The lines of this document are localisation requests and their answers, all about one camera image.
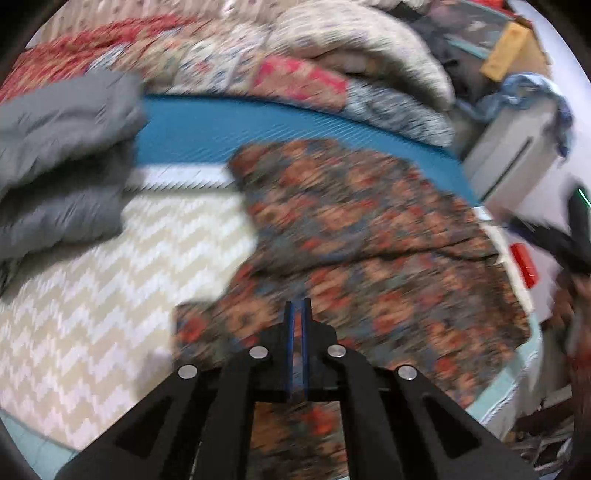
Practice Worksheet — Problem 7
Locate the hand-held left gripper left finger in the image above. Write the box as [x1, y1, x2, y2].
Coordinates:
[55, 301, 299, 480]

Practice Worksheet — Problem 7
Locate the multicolour floral quilt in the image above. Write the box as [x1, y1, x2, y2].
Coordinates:
[99, 18, 352, 112]

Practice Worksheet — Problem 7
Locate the cream checked quilt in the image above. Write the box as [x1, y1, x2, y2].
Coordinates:
[222, 0, 455, 112]

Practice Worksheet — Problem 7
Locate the blue mat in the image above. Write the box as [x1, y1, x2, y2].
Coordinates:
[136, 93, 481, 206]

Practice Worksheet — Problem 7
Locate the white standing appliance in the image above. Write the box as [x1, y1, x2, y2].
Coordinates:
[462, 99, 571, 215]

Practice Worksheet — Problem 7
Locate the yellow cardboard box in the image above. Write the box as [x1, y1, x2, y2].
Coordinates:
[479, 17, 552, 80]

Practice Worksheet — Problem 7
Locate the pile of dark clothes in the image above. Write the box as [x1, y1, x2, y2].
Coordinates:
[392, 0, 467, 70]

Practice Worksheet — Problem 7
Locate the blue printed cloth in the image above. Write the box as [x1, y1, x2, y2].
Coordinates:
[475, 73, 575, 155]

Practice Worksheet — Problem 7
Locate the beige chevron bed cover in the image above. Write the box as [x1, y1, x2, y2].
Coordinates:
[0, 166, 259, 450]

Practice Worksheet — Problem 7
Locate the patterned floral padded jacket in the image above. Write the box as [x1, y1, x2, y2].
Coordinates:
[173, 138, 532, 480]

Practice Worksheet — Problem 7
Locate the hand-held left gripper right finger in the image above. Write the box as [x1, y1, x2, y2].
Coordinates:
[299, 298, 540, 480]

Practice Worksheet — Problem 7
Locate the blue grey floral quilt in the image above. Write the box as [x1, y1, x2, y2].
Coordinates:
[344, 78, 457, 148]

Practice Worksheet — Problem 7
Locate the red floral quilt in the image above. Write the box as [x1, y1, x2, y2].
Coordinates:
[0, 16, 195, 104]

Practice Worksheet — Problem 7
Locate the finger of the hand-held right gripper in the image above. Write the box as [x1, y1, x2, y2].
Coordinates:
[507, 216, 578, 271]

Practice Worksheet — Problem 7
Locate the grey padded jacket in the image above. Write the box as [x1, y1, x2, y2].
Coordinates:
[0, 71, 148, 264]

